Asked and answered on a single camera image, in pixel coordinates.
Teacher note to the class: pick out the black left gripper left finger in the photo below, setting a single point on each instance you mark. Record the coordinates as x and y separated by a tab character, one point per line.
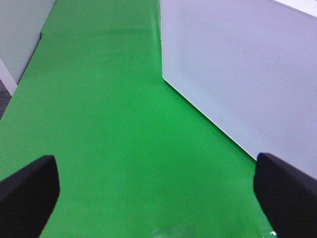
28	198

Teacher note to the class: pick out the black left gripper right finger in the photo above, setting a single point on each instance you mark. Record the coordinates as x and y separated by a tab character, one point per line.
287	197

